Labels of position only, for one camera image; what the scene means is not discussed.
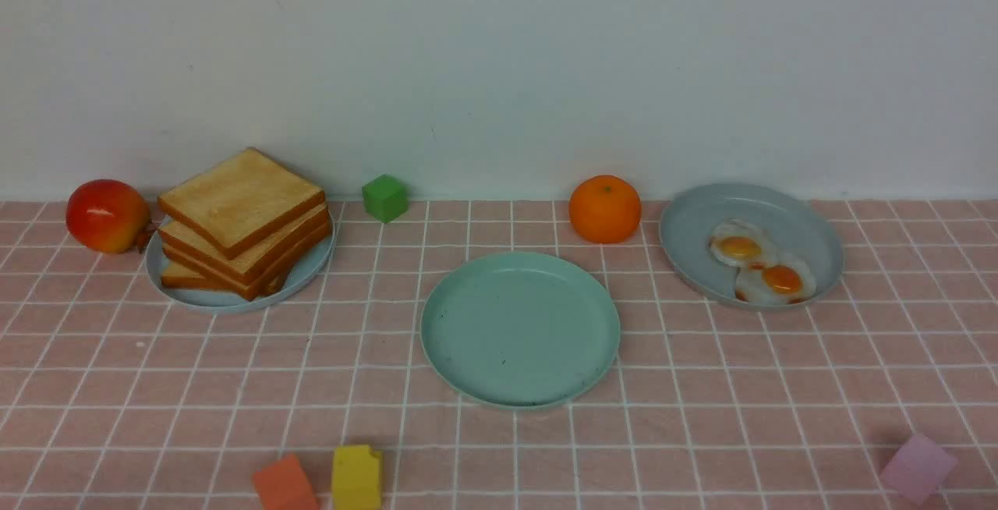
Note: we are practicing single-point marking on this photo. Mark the blue bread plate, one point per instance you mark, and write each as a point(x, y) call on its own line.
point(296, 278)

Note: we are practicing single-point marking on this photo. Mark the yellow block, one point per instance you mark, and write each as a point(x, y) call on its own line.
point(357, 477)

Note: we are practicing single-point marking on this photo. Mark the teal centre plate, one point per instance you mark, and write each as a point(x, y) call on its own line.
point(520, 330)

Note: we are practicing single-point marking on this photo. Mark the orange fruit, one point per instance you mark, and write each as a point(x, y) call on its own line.
point(605, 209)

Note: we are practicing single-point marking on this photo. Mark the red yellow apple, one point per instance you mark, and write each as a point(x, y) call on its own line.
point(110, 217)

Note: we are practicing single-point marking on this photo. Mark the grey-blue egg plate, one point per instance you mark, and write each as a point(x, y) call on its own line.
point(791, 224)

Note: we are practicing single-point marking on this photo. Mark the orange block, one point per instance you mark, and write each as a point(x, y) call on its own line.
point(284, 485)

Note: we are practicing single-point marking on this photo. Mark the fried egg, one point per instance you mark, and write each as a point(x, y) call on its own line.
point(787, 282)
point(738, 243)

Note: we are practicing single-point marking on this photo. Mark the pink block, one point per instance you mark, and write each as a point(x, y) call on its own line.
point(918, 469)

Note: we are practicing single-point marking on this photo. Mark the green cube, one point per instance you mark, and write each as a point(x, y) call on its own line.
point(385, 198)

